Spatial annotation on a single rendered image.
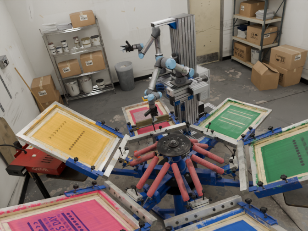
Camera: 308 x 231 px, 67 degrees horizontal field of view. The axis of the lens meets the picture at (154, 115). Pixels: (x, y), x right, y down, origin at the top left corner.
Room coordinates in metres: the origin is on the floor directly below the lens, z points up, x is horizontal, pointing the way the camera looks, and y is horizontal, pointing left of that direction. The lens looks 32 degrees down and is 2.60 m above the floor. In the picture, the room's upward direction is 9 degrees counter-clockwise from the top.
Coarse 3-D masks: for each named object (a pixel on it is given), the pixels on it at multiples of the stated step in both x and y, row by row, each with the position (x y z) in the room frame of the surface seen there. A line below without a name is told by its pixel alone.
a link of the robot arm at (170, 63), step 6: (162, 60) 2.55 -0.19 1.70; (168, 60) 2.50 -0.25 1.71; (174, 60) 2.52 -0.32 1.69; (162, 66) 2.55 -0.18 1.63; (168, 66) 2.48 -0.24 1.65; (174, 66) 2.51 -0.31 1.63; (180, 66) 2.62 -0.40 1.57; (186, 66) 2.75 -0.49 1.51; (180, 72) 2.67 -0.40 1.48; (186, 72) 2.69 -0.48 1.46; (192, 72) 2.73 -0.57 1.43
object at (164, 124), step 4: (156, 104) 2.89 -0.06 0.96; (144, 108) 2.84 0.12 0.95; (148, 108) 2.83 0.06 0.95; (160, 112) 2.67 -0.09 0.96; (148, 116) 2.61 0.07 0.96; (156, 124) 2.40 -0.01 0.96; (160, 124) 2.39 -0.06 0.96; (164, 124) 2.38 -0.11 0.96; (168, 124) 2.36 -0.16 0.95; (156, 128) 2.31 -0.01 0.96
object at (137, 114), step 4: (140, 108) 2.86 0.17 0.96; (132, 112) 2.78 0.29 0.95; (136, 112) 2.77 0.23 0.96; (140, 112) 2.75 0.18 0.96; (144, 112) 2.73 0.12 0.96; (132, 116) 2.67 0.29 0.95; (136, 116) 2.66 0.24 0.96; (140, 116) 2.64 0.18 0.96; (144, 116) 2.63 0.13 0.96; (132, 120) 2.58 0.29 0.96; (136, 120) 2.57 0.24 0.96; (140, 120) 2.55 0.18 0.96; (140, 128) 2.37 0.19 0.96; (144, 128) 2.35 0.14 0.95; (148, 128) 2.34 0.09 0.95; (152, 128) 2.33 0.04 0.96; (140, 132) 2.28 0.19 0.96; (144, 132) 2.27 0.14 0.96
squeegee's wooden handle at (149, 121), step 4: (156, 116) 2.35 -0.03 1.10; (160, 116) 2.34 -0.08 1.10; (164, 116) 2.34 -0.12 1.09; (168, 116) 2.35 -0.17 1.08; (144, 120) 2.31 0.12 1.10; (148, 120) 2.30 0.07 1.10; (160, 120) 2.33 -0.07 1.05; (136, 124) 2.27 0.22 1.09; (140, 124) 2.28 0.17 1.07; (144, 124) 2.29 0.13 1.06; (148, 124) 2.30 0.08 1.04
